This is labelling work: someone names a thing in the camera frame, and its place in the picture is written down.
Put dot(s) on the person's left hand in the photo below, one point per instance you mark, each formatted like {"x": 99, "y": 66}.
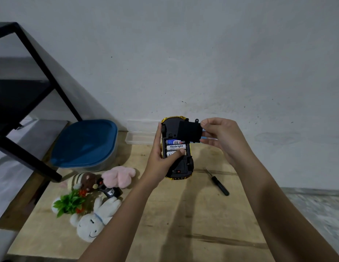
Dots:
{"x": 154, "y": 166}

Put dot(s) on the person's right hand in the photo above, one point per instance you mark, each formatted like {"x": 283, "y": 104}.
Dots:
{"x": 229, "y": 139}

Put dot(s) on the person's right thumb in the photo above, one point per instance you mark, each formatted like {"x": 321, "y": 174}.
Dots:
{"x": 209, "y": 124}

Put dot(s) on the person's left thumb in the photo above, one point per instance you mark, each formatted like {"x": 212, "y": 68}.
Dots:
{"x": 176, "y": 158}

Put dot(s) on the black battery cover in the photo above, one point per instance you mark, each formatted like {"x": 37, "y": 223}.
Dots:
{"x": 190, "y": 131}

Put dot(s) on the yellow black toy car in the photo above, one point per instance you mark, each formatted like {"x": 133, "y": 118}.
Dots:
{"x": 173, "y": 127}

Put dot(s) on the person's right forearm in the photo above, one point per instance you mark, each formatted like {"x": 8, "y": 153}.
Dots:
{"x": 278, "y": 212}

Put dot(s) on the person's left forearm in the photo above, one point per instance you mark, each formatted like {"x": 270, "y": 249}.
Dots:
{"x": 117, "y": 223}

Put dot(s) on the blue white battery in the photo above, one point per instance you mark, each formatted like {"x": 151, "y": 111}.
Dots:
{"x": 175, "y": 141}

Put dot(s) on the clear plastic box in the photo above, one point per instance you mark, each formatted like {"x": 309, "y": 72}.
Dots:
{"x": 139, "y": 137}

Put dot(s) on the black screwdriver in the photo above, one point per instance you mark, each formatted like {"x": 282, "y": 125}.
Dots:
{"x": 219, "y": 184}

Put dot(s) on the pink plush toy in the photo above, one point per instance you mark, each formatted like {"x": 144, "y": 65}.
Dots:
{"x": 120, "y": 177}

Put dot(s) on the small black toy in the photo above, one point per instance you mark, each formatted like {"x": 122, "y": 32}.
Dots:
{"x": 110, "y": 191}

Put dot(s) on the brown striped plush toy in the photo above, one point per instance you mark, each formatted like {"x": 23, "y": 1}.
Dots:
{"x": 86, "y": 181}

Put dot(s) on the blue lidded container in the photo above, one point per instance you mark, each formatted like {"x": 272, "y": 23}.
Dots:
{"x": 83, "y": 144}

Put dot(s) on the white plush rabbit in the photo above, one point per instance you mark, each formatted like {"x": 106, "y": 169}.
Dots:
{"x": 93, "y": 223}

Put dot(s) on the green artificial plant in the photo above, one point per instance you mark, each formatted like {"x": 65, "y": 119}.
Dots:
{"x": 68, "y": 203}

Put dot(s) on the black metal shelf frame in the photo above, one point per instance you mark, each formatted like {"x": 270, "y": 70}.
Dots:
{"x": 22, "y": 98}

